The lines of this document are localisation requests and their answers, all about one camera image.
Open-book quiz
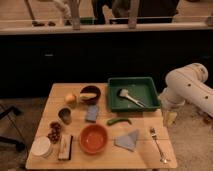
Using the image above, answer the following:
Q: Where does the light blue towel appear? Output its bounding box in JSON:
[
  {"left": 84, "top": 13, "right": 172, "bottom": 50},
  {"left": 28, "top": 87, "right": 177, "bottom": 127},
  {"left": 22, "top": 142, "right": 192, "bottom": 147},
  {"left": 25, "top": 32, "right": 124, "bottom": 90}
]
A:
[{"left": 114, "top": 130, "right": 140, "bottom": 151}]

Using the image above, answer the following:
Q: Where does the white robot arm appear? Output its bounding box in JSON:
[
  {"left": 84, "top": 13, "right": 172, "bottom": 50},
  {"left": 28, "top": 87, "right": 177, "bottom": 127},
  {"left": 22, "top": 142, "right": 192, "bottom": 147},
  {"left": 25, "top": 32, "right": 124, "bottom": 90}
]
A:
[{"left": 158, "top": 63, "right": 213, "bottom": 126}]

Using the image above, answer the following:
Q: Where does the red orange bowl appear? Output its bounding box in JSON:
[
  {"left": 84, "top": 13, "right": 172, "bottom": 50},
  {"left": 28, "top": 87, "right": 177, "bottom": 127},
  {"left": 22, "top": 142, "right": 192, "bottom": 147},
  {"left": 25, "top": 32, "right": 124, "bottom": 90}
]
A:
[{"left": 79, "top": 124, "right": 108, "bottom": 155}]

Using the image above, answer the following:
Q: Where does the dark brown bowl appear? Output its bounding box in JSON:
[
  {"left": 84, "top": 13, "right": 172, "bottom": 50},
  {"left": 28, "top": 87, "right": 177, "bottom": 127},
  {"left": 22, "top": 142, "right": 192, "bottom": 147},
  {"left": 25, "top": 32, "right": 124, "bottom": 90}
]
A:
[{"left": 80, "top": 85, "right": 101, "bottom": 105}]

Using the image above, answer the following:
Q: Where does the silver metal fork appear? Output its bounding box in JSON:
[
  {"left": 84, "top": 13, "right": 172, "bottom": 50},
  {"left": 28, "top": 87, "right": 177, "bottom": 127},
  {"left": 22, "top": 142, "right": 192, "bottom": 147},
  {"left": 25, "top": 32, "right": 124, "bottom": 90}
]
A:
[{"left": 149, "top": 127, "right": 168, "bottom": 164}]

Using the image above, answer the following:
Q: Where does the green plastic tray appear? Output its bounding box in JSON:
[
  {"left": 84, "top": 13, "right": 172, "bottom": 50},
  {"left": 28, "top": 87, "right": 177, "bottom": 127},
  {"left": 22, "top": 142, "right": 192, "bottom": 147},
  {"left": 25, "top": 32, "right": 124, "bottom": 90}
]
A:
[{"left": 107, "top": 77, "right": 161, "bottom": 112}]

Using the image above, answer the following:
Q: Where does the white dish brush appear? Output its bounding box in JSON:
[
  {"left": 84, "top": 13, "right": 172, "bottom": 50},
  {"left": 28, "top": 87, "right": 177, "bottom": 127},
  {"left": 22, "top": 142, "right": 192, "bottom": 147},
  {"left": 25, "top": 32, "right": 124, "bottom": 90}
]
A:
[{"left": 117, "top": 89, "right": 145, "bottom": 108}]

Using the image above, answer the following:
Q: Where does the green chili pepper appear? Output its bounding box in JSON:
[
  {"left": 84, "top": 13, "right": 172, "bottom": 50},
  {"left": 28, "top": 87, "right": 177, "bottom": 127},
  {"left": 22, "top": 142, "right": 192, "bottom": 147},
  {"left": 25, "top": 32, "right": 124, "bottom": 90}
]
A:
[{"left": 107, "top": 117, "right": 132, "bottom": 126}]

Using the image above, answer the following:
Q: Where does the blue sponge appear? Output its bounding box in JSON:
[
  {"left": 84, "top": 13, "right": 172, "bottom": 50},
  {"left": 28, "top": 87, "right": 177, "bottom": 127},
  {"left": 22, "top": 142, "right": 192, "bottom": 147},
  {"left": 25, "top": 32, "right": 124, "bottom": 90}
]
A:
[{"left": 85, "top": 105, "right": 99, "bottom": 122}]

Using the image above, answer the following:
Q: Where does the yellow banana piece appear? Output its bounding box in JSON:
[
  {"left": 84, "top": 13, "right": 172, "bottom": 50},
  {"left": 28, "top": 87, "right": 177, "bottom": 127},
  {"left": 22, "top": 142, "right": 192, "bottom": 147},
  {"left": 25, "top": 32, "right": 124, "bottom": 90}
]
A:
[{"left": 80, "top": 93, "right": 97, "bottom": 100}]

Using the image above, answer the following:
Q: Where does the yellow lemon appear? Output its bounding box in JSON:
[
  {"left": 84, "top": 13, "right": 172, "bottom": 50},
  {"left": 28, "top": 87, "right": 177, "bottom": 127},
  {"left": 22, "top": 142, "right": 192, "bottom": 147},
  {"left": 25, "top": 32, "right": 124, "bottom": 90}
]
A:
[{"left": 65, "top": 93, "right": 77, "bottom": 104}]

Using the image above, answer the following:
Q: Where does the small metal cup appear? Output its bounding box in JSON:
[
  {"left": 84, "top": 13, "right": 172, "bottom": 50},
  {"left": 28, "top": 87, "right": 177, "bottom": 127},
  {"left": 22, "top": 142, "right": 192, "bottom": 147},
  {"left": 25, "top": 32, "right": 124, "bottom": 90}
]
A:
[{"left": 58, "top": 108, "right": 71, "bottom": 125}]

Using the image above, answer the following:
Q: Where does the wooden black scrub brush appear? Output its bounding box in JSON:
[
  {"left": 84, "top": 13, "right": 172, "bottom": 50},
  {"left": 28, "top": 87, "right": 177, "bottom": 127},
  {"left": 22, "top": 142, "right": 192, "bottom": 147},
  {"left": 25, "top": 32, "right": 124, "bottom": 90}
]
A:
[{"left": 58, "top": 134, "right": 73, "bottom": 160}]

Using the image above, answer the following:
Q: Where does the white round lid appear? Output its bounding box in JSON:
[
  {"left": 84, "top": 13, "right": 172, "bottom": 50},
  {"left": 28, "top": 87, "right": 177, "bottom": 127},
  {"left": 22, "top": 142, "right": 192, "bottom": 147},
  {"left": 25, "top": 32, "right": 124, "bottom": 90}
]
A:
[{"left": 31, "top": 136, "right": 52, "bottom": 157}]

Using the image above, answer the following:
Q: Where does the black chair base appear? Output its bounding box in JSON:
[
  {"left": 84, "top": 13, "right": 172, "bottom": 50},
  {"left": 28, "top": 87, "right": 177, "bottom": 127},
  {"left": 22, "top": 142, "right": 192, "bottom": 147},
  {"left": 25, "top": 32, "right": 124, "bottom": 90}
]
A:
[{"left": 0, "top": 106, "right": 26, "bottom": 152}]

